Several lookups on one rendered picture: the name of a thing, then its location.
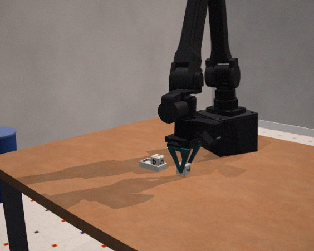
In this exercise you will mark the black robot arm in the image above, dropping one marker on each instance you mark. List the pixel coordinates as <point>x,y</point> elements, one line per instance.
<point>178,103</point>

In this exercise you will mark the white rectangular tray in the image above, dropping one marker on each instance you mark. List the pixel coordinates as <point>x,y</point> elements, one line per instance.
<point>146,163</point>

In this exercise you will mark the white number cube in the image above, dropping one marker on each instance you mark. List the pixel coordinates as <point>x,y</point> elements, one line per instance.
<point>185,171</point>
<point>157,159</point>

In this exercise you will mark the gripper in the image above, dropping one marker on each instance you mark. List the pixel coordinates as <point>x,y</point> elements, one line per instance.
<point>183,146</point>

